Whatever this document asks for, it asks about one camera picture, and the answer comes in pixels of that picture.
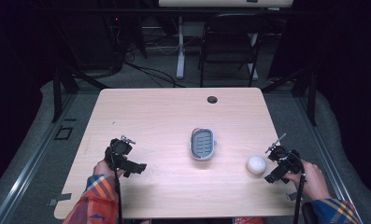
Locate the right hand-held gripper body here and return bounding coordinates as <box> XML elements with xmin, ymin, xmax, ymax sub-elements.
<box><xmin>264</xmin><ymin>133</ymin><xmax>303</xmax><ymax>177</ymax></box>

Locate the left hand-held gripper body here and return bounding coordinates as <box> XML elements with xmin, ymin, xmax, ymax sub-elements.
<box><xmin>104</xmin><ymin>134</ymin><xmax>136</xmax><ymax>172</ymax></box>

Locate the white round soap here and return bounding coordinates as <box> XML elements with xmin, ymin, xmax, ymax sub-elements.
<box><xmin>246</xmin><ymin>154</ymin><xmax>268</xmax><ymax>176</ymax></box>

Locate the grey soap dish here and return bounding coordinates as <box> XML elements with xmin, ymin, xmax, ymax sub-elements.
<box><xmin>189</xmin><ymin>127</ymin><xmax>218</xmax><ymax>162</ymax></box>

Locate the person's left hand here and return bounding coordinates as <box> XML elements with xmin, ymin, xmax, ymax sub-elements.
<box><xmin>93</xmin><ymin>159</ymin><xmax>125</xmax><ymax>179</ymax></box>

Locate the person's right hand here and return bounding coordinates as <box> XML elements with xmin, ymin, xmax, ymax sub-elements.
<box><xmin>283</xmin><ymin>159</ymin><xmax>333</xmax><ymax>203</ymax></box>

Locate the person's right arm plaid sleeve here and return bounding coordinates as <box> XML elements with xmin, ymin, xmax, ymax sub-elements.
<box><xmin>297</xmin><ymin>94</ymin><xmax>364</xmax><ymax>224</ymax></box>

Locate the red packet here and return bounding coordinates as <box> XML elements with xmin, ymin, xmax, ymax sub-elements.
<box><xmin>232</xmin><ymin>217</ymin><xmax>267</xmax><ymax>224</ymax></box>

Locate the black floor tape square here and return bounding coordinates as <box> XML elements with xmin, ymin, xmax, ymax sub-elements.
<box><xmin>53</xmin><ymin>125</ymin><xmax>75</xmax><ymax>141</ymax></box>

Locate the black metal stand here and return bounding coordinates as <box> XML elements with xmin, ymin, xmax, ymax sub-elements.
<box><xmin>50</xmin><ymin>60</ymin><xmax>110</xmax><ymax>124</ymax></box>
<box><xmin>260</xmin><ymin>65</ymin><xmax>319</xmax><ymax>127</ymax></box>

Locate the dark computer tower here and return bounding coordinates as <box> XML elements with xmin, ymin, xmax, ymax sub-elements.
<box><xmin>63</xmin><ymin>13</ymin><xmax>125</xmax><ymax>72</ymax></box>

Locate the white desk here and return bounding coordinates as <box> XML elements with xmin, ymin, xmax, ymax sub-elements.
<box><xmin>157</xmin><ymin>0</ymin><xmax>294</xmax><ymax>80</ymax></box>

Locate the black folding chair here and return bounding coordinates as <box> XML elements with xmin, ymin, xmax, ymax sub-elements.
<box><xmin>197</xmin><ymin>12</ymin><xmax>271</xmax><ymax>89</ymax></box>

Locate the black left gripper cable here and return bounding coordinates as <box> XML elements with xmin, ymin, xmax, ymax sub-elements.
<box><xmin>110</xmin><ymin>146</ymin><xmax>124</xmax><ymax>224</ymax></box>

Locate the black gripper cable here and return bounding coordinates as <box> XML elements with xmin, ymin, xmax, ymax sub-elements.
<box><xmin>293</xmin><ymin>173</ymin><xmax>307</xmax><ymax>224</ymax></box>
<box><xmin>110</xmin><ymin>146</ymin><xmax>124</xmax><ymax>224</ymax></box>

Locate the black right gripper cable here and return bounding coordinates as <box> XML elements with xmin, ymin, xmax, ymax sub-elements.
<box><xmin>293</xmin><ymin>173</ymin><xmax>307</xmax><ymax>224</ymax></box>

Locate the black floor cable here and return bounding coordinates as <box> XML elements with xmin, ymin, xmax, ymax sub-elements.
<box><xmin>122</xmin><ymin>59</ymin><xmax>188</xmax><ymax>89</ymax></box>

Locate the aluminium floor rail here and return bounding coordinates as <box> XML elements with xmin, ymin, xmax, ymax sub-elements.
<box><xmin>0</xmin><ymin>92</ymin><xmax>77</xmax><ymax>224</ymax></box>

